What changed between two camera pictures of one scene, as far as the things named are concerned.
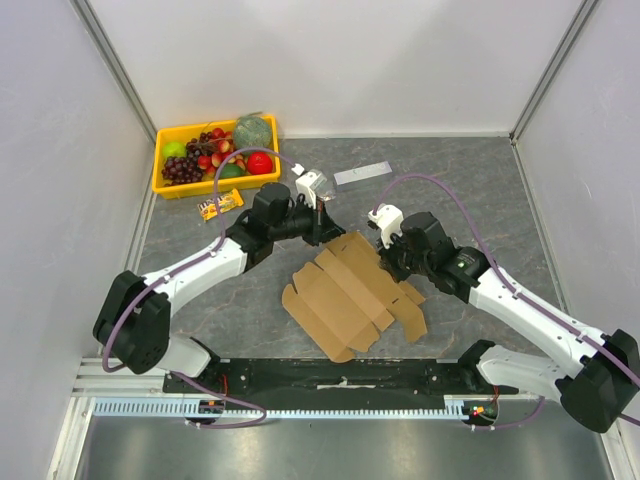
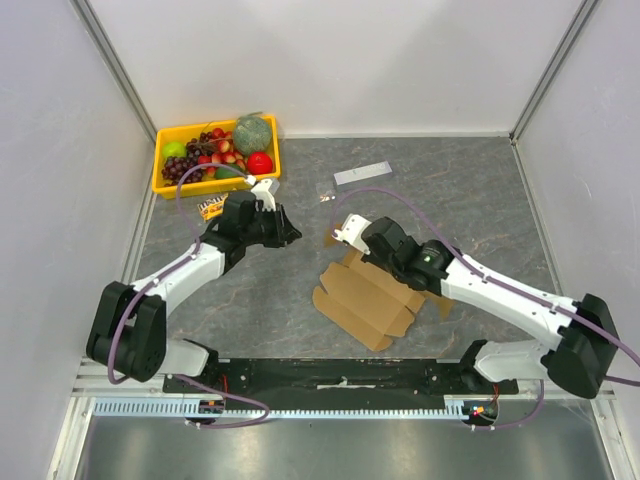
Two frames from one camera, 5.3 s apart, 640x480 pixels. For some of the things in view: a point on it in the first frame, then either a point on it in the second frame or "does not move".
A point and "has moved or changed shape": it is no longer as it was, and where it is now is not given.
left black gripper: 323,228 → 284,230
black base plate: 336,379 does not move
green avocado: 231,170 does not move
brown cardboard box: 340,303 has moved or changed shape
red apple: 260,163 does not move
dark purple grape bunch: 182,169 does not move
